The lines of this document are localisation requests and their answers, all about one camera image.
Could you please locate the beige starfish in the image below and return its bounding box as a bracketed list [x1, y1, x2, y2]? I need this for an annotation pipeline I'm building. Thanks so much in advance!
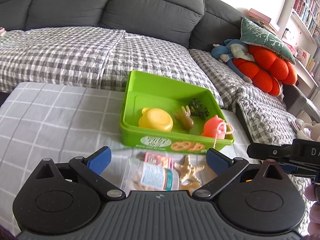
[174, 155, 205, 185]

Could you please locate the pink pig toy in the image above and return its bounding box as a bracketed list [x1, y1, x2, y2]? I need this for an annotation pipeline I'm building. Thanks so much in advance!
[201, 115, 234, 149]

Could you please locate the clear cotton swab jar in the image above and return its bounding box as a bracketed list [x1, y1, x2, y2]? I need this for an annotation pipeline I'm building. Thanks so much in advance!
[120, 158, 180, 196]

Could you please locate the pink card pack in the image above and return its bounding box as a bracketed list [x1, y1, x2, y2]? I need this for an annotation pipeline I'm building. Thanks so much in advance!
[144, 152, 174, 170]

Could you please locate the brown rubber hand toy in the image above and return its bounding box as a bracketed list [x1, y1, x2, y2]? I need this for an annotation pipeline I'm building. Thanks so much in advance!
[175, 106, 194, 130]

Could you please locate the person right hand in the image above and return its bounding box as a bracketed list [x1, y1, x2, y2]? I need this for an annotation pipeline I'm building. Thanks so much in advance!
[304, 184, 319, 236]

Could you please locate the grey patterned quilt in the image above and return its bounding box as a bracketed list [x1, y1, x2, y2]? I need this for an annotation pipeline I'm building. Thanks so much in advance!
[234, 99, 314, 236]

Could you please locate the light grid ottoman cloth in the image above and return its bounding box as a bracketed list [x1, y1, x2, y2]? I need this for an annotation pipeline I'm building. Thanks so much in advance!
[0, 81, 266, 235]

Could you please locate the green plastic storage box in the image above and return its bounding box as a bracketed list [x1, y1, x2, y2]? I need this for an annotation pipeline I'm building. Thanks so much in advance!
[120, 70, 234, 154]

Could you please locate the red pumpkin cushion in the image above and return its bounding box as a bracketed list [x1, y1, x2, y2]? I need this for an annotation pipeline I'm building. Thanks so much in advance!
[232, 45, 297, 96]

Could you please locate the grey checkered sofa cover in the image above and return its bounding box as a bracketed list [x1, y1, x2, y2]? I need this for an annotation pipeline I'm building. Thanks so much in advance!
[1, 27, 286, 110]

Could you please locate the blue plush monkey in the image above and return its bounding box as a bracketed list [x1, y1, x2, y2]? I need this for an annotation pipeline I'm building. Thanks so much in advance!
[211, 39, 255, 83]

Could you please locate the white bookshelf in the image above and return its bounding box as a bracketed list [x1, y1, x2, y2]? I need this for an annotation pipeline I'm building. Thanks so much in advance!
[277, 0, 319, 99]

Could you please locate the green snowflake pillow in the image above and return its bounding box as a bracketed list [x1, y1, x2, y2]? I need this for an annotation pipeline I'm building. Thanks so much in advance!
[240, 17, 296, 64]

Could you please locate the dark grey sofa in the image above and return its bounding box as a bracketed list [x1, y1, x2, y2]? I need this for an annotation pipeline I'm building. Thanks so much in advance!
[0, 0, 307, 116]

